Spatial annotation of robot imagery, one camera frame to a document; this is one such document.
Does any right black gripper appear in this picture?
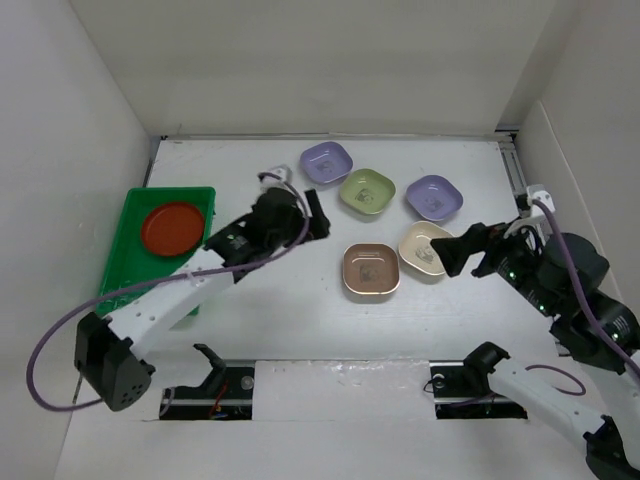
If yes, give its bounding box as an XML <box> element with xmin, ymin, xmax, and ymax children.
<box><xmin>430</xmin><ymin>212</ymin><xmax>559</xmax><ymax>315</ymax></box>

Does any red round plate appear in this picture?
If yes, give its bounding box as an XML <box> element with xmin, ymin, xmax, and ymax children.
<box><xmin>140</xmin><ymin>202</ymin><xmax>205</xmax><ymax>257</ymax></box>

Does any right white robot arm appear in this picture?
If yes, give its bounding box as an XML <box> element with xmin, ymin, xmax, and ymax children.
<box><xmin>431</xmin><ymin>223</ymin><xmax>639</xmax><ymax>479</ymax></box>

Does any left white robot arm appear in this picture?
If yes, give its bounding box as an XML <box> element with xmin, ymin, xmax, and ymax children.
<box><xmin>74</xmin><ymin>187</ymin><xmax>330</xmax><ymax>412</ymax></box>

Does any green plastic bin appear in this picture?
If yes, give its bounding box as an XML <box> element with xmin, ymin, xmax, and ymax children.
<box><xmin>99</xmin><ymin>186</ymin><xmax>216</xmax><ymax>295</ymax></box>

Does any cream square dish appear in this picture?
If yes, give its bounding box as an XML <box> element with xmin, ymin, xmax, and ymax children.
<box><xmin>398</xmin><ymin>221</ymin><xmax>453</xmax><ymax>276</ymax></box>

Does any green square dish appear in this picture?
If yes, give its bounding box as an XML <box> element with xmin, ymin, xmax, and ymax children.
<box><xmin>339</xmin><ymin>168</ymin><xmax>396</xmax><ymax>215</ymax></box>

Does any right purple square dish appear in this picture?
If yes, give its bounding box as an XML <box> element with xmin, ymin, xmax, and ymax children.
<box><xmin>406</xmin><ymin>175</ymin><xmax>464</xmax><ymax>222</ymax></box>

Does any purple square dish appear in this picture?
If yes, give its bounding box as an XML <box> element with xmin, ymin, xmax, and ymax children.
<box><xmin>406</xmin><ymin>175</ymin><xmax>464</xmax><ymax>222</ymax></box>
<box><xmin>299</xmin><ymin>141</ymin><xmax>354</xmax><ymax>185</ymax></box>

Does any upper left purple square dish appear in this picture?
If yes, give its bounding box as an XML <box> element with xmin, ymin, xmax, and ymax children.
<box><xmin>299</xmin><ymin>141</ymin><xmax>354</xmax><ymax>185</ymax></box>

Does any brown square dish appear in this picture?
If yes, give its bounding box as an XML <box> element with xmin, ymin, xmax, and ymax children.
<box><xmin>342</xmin><ymin>243</ymin><xmax>400</xmax><ymax>297</ymax></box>

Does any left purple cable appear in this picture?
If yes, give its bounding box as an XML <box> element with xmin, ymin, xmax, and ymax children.
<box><xmin>25</xmin><ymin>172</ymin><xmax>311</xmax><ymax>414</ymax></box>

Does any purple cable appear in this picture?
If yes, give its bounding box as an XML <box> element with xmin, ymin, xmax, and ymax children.
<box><xmin>534</xmin><ymin>199</ymin><xmax>640</xmax><ymax>366</ymax></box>
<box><xmin>25</xmin><ymin>172</ymin><xmax>311</xmax><ymax>414</ymax></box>

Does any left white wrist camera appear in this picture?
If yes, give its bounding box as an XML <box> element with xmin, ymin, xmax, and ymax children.
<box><xmin>265</xmin><ymin>165</ymin><xmax>292</xmax><ymax>183</ymax></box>

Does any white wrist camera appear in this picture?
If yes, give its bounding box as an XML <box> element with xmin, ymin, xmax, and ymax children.
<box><xmin>515</xmin><ymin>184</ymin><xmax>555</xmax><ymax>219</ymax></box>
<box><xmin>265</xmin><ymin>165</ymin><xmax>292</xmax><ymax>183</ymax></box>

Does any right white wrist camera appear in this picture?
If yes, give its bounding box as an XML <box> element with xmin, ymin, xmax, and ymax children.
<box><xmin>515</xmin><ymin>184</ymin><xmax>555</xmax><ymax>219</ymax></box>

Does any right aluminium frame rail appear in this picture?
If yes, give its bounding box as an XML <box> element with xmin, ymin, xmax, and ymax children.
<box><xmin>495</xmin><ymin>130</ymin><xmax>584</xmax><ymax>357</ymax></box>

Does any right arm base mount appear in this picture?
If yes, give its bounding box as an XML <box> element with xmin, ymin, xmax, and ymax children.
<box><xmin>423</xmin><ymin>360</ymin><xmax>528</xmax><ymax>420</ymax></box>

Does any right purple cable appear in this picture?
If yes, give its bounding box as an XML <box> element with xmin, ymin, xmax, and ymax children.
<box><xmin>534</xmin><ymin>199</ymin><xmax>640</xmax><ymax>366</ymax></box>

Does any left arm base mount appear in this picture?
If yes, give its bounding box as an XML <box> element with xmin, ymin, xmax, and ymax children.
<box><xmin>158</xmin><ymin>343</ymin><xmax>256</xmax><ymax>421</ymax></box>

